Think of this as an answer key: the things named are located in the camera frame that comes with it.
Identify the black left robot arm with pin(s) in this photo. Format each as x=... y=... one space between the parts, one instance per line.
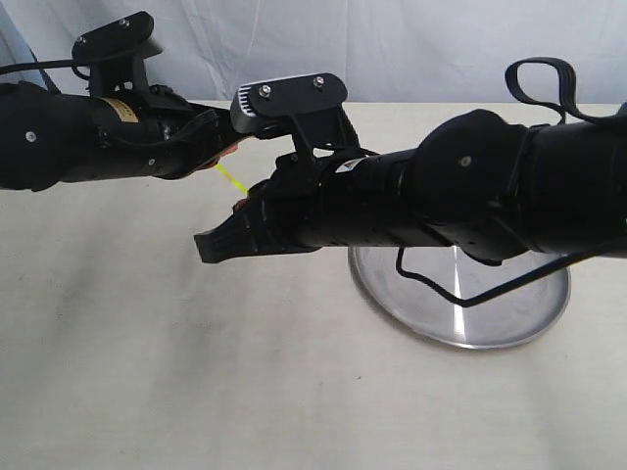
x=48 y=138

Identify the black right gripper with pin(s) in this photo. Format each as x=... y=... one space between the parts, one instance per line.
x=276 y=218

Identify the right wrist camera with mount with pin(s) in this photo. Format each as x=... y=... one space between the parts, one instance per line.
x=308 y=107

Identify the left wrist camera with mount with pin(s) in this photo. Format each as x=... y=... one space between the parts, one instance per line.
x=115 y=54

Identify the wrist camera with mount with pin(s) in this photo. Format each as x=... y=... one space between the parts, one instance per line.
x=308 y=107
x=115 y=54

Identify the white backdrop cloth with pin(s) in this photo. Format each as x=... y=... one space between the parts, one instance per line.
x=385 y=51

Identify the thin yellow strip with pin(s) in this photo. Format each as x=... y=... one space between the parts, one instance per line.
x=233 y=181

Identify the round silver metal plate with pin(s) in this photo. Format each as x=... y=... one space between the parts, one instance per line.
x=439 y=294

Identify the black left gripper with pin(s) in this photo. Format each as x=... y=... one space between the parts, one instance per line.
x=161 y=126

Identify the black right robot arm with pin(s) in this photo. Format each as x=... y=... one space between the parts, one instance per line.
x=494 y=189

